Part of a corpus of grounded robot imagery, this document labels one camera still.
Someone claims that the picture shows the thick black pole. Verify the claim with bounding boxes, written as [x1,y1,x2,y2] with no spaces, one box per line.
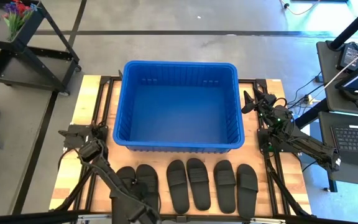
[330,0,358,50]

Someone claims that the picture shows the blue plastic bin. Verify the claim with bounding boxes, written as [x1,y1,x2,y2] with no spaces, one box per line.
[112,60,246,154]

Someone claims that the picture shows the black rubber slide sandal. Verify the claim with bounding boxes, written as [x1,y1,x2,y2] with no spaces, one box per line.
[134,164,160,215]
[236,163,259,220]
[186,157,212,212]
[166,159,191,215]
[116,166,137,200]
[213,159,237,215]

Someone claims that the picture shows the black utility cart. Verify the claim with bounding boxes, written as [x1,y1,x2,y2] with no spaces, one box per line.
[0,0,82,96]

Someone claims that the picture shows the black desk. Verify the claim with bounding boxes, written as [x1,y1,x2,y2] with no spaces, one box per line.
[318,111,358,193]
[316,40,358,114]

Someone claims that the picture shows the black power adapter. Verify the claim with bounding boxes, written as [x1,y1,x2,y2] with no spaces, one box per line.
[336,42,358,71]

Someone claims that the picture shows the black aluminium rig frame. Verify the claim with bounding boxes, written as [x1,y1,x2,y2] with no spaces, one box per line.
[0,70,358,224]

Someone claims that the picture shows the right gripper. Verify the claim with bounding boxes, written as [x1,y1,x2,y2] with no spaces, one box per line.
[242,88,293,133]

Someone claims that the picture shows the colourful flower bouquet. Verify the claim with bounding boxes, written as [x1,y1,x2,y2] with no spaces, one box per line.
[2,0,39,41]

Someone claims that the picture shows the black desk brace bar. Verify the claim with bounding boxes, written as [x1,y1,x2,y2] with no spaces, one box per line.
[293,98,329,130]

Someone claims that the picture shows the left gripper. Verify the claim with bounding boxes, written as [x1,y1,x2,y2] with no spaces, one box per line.
[112,190,160,224]

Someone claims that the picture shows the black laptop keyboard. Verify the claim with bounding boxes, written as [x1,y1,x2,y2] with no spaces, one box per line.
[330,124,358,170]

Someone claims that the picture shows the white cable with plug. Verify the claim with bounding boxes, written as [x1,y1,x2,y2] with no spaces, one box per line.
[279,0,321,16]

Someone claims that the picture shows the black floor cable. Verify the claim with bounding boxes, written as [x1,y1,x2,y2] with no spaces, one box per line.
[287,72,323,110]

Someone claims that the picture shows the thin white rod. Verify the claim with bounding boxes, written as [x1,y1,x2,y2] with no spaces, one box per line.
[321,42,358,91]

